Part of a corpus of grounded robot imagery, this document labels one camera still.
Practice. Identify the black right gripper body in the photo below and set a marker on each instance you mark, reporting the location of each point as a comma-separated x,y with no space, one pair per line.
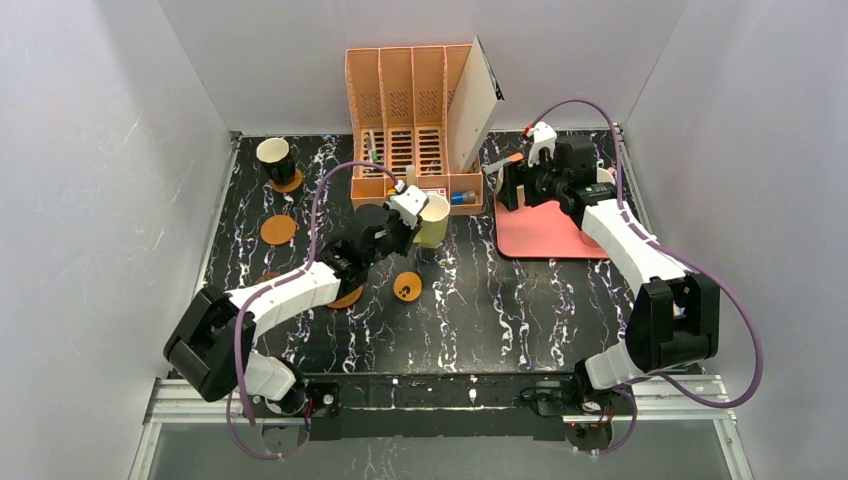
512,187

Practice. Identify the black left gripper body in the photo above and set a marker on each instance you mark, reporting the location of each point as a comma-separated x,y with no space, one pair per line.
407,232

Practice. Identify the yellow mug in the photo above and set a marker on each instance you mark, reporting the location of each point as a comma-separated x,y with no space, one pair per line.
434,222

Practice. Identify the black mug white inside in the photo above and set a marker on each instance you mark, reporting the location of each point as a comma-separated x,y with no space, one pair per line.
275,157

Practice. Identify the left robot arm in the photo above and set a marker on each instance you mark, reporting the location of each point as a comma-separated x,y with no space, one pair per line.
211,346

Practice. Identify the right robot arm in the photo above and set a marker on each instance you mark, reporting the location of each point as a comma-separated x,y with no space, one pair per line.
675,316

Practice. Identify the orange coaster with black logo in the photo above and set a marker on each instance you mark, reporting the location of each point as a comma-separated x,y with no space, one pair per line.
407,286

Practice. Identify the ridged orange round coaster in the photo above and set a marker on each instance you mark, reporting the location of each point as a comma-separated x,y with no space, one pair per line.
348,300

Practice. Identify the plain orange coaster near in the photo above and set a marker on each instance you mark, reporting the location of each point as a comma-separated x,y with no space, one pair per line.
278,229

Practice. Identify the plain orange coaster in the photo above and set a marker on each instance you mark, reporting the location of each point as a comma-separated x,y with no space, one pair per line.
278,229
289,187

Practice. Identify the plain orange coaster far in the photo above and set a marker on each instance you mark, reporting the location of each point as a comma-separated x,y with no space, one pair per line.
289,187

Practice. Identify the dark brown wooden coaster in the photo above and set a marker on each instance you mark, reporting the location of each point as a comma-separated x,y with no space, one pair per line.
267,276

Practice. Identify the pink tray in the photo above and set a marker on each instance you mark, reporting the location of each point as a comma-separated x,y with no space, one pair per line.
542,232

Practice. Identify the grey marker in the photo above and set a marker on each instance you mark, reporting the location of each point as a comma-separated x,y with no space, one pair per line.
495,167

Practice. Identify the white tube in organizer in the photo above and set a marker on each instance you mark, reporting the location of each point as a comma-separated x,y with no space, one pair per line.
411,175

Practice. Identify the red white card box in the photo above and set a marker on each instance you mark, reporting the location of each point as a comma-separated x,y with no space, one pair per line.
440,191

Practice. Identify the blue grey bottle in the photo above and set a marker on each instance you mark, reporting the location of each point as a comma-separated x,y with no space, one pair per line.
463,198

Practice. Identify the pen in organizer slot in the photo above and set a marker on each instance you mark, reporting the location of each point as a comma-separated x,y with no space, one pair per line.
370,142

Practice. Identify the white leaning book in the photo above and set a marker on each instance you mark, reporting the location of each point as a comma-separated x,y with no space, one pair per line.
474,107

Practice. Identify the orange desk file organizer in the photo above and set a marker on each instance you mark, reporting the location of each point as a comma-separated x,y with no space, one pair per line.
403,94

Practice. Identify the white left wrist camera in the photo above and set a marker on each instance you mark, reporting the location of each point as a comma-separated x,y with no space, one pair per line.
409,201

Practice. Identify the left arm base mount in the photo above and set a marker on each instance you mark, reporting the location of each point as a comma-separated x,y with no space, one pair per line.
285,425

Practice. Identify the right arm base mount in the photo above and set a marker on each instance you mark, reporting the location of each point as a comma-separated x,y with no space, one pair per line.
597,422

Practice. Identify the aluminium front rail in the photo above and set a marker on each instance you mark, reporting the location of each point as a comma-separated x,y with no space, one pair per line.
175,401

